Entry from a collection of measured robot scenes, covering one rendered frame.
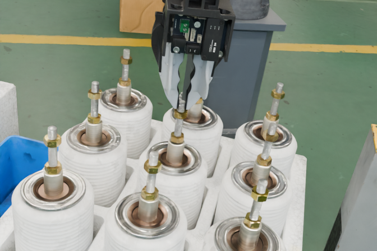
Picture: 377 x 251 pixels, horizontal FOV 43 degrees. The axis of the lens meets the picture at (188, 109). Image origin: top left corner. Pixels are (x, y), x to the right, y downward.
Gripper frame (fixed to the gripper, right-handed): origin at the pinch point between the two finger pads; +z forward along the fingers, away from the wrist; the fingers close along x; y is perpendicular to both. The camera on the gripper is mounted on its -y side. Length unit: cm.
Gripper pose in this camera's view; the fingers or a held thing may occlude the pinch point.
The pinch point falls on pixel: (182, 96)
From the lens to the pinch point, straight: 61.4
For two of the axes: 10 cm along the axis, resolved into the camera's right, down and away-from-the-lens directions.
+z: -1.3, 8.5, 5.1
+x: 9.9, 0.8, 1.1
